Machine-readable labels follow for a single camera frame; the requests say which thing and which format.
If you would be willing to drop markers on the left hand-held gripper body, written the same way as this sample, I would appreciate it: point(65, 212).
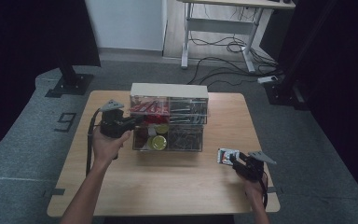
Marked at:
point(113, 123)

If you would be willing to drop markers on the black metal stand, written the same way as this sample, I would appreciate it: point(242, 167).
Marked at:
point(287, 87)

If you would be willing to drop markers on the white power strip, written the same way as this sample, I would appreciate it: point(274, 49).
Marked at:
point(268, 79)

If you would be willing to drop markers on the black stand with base plate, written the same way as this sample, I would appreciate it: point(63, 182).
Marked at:
point(70, 84)

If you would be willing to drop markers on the person's right hand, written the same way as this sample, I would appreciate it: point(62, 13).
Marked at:
point(253, 189)

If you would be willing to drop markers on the clear drawer with metal parts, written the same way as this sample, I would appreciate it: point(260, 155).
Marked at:
point(188, 110)

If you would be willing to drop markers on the clear drawer with yellow lids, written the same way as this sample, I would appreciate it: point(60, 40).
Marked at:
point(150, 137)

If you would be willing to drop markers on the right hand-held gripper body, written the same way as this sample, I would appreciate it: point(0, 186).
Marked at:
point(253, 168)

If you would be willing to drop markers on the red and white packet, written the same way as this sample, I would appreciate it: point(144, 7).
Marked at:
point(225, 156)

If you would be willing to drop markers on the clear drawer with red packets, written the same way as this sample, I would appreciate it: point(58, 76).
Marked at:
point(149, 107)

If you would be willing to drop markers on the yellow lid jar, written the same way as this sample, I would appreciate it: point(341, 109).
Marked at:
point(159, 142)
point(161, 128)

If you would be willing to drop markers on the clear plastic organizer box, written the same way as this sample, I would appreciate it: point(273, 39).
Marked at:
point(167, 90)

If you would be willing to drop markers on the person's left hand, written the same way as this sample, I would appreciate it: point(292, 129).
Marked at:
point(107, 149)

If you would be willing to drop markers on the white frame desk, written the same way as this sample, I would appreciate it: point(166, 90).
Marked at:
point(220, 25)

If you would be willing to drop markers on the grey tape strip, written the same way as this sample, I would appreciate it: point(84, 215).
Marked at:
point(275, 189)
point(57, 191)

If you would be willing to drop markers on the pile of red packets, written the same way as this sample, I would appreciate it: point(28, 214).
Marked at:
point(147, 109)

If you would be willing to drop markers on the clear drawer with dark parts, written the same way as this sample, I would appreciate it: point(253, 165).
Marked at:
point(185, 138)

